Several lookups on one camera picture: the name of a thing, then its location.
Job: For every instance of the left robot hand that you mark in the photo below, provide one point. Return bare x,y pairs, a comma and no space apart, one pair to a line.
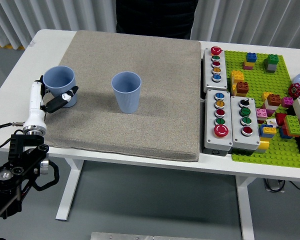
35,110

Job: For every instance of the blue ribbed cup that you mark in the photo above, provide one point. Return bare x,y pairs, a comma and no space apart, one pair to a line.
60,82
126,100

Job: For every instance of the yellow floor tape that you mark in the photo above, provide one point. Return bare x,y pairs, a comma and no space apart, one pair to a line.
5,46

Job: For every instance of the white table leg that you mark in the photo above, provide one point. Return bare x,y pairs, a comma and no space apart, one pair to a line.
68,190
246,212

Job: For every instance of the white curtain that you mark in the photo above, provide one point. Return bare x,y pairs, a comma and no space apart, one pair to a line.
40,15

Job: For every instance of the grey-brown mat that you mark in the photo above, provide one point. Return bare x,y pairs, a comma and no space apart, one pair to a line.
140,125

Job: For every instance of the person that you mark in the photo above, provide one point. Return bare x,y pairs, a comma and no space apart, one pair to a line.
155,17

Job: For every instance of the grey five-button control box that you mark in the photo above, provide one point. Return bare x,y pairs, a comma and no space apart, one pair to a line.
222,85
210,140

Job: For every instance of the large yellow toy brick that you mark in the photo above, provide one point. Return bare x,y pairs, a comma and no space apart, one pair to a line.
237,77

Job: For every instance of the grey four-button control box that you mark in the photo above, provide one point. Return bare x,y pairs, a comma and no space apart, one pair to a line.
240,141

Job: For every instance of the brown toy brick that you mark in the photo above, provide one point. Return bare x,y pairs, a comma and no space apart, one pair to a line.
242,88
273,100

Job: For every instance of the pink toy brick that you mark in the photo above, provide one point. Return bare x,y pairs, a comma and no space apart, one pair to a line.
247,67
261,113

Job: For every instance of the blue toy brick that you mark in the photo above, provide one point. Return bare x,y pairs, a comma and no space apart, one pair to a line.
251,58

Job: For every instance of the green brick baseplate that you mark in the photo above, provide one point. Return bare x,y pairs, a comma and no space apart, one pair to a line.
257,80

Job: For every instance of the blue and yellow brick stack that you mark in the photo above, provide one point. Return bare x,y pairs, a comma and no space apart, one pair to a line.
265,131

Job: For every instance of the clear yellow toy brick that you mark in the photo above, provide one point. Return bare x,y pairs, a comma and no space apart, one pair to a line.
263,145

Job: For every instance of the white and pink brick stack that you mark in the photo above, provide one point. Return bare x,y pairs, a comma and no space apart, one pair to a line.
270,108

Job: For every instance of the grey toy brick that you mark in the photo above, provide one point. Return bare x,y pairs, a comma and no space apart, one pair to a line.
271,68

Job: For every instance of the green toy brick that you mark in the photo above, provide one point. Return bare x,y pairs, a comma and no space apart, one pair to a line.
273,60

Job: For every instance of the red toy brick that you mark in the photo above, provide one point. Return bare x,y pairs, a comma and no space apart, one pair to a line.
280,118

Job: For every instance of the magenta toy brick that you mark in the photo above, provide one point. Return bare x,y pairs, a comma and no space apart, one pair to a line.
287,102

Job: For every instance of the green topped brick stack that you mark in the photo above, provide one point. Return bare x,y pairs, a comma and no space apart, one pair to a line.
292,125

